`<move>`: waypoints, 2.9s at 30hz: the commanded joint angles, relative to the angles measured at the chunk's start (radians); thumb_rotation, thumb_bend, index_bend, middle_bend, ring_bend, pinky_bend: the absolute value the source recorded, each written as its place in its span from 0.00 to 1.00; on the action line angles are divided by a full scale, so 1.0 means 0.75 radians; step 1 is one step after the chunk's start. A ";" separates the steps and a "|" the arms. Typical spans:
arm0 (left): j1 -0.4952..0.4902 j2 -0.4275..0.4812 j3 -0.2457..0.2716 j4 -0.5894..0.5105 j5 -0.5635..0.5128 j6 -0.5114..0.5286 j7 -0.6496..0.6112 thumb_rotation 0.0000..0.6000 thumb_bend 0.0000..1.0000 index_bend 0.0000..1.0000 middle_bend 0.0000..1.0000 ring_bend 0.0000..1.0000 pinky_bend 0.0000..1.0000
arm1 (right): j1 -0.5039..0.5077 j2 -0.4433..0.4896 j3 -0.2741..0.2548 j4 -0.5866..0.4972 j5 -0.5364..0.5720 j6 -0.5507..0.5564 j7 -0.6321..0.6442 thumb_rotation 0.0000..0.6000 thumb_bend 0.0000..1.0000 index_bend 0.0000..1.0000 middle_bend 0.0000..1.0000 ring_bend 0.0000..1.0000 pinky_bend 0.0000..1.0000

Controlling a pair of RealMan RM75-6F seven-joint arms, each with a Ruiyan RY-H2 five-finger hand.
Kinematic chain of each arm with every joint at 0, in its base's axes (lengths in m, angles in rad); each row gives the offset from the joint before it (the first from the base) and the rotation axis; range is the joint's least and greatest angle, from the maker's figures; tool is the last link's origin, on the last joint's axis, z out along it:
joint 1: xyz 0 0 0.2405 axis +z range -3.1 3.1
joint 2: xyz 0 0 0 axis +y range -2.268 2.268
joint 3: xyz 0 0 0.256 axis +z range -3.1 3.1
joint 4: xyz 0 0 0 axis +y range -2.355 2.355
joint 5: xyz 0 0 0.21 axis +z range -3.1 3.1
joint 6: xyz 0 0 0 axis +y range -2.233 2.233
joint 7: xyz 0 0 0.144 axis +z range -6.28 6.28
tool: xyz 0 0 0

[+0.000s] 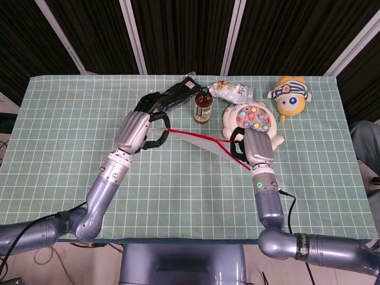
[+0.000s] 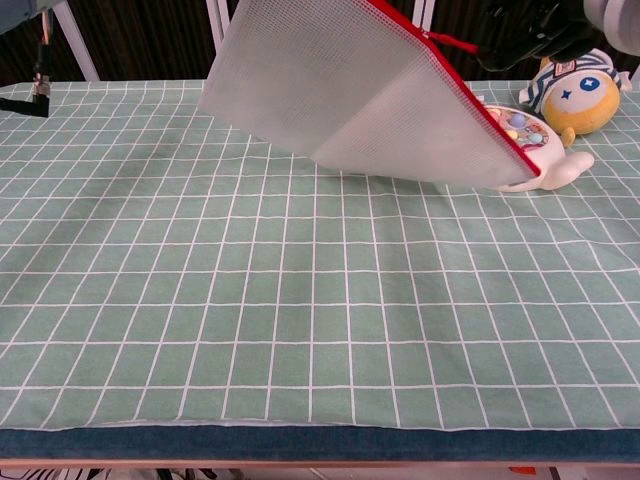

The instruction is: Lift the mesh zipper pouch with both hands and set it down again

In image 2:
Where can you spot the green checked tablecloth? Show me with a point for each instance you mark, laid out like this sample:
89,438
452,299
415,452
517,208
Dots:
200,275

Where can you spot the white partition post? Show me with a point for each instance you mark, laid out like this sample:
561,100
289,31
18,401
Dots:
422,15
220,20
77,50

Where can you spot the white fishing game toy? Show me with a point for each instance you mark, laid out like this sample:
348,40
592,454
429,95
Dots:
560,170

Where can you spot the clear zipper pouch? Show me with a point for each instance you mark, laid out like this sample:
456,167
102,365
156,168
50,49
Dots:
350,90

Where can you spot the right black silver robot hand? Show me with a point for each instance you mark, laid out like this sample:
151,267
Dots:
550,30

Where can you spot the black pleated curtain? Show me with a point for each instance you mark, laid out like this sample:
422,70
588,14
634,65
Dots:
20,60
400,10
500,75
150,37

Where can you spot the yellow plush toy striped hat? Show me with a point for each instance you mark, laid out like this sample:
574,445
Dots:
580,105

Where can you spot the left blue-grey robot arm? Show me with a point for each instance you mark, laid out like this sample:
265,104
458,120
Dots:
20,12

